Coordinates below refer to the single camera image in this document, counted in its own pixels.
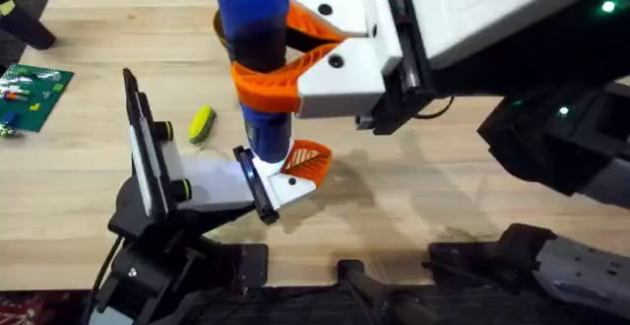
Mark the black rail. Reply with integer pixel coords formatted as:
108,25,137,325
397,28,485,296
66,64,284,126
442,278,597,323
161,242,542,325

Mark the blue electric screwdriver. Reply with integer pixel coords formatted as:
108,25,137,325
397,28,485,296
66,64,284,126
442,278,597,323
215,0,293,164

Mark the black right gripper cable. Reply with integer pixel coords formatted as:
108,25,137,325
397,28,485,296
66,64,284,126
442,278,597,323
411,95,457,121

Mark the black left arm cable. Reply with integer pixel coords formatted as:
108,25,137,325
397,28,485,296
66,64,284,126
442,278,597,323
80,234,125,325

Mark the black upright wrist plate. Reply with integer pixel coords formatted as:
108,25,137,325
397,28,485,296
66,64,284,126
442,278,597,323
122,67,171,221

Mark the black cylinder with yellow patch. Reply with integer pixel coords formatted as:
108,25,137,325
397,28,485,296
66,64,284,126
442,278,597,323
0,0,57,52

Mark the green board with toy blocks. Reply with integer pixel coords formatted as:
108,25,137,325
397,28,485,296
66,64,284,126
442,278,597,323
0,63,76,140

